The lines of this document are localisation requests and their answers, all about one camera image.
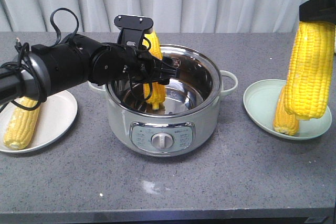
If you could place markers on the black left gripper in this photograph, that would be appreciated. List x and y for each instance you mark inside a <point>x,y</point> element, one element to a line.
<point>116,62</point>

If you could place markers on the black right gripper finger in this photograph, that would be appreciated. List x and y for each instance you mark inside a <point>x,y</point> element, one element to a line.
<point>317,11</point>

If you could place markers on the bright yellow corn cob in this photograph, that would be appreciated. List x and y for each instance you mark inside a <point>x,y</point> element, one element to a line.
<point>156,90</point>

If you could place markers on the tall yellow corn cob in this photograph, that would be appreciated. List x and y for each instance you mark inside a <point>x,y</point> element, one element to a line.
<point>310,70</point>

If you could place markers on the yellow corn cob black speck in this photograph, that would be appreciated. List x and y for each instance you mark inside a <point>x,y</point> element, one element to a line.
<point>283,122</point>

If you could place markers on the pale yellow corn cob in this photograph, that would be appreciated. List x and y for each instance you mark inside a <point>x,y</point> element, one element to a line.
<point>21,127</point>

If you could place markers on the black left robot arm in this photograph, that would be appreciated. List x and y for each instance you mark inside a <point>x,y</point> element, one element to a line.
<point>40,71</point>

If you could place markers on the sage green electric cooking pot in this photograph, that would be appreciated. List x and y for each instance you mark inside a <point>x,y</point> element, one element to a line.
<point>185,120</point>

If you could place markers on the light green round plate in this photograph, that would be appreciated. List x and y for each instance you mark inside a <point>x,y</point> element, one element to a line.
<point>260,102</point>

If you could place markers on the white round plate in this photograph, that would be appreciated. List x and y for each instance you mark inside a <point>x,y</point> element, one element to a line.
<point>56,117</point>

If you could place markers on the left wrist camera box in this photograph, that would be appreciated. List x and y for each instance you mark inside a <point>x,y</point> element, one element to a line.
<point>132,29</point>

